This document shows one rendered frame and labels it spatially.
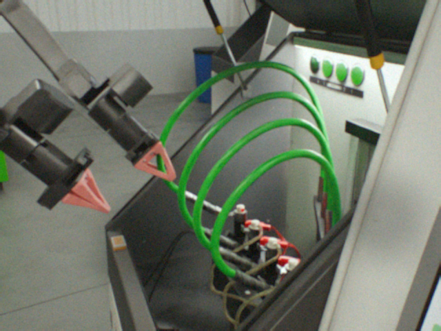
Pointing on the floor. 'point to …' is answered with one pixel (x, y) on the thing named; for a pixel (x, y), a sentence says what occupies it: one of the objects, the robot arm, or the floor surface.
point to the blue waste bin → (203, 70)
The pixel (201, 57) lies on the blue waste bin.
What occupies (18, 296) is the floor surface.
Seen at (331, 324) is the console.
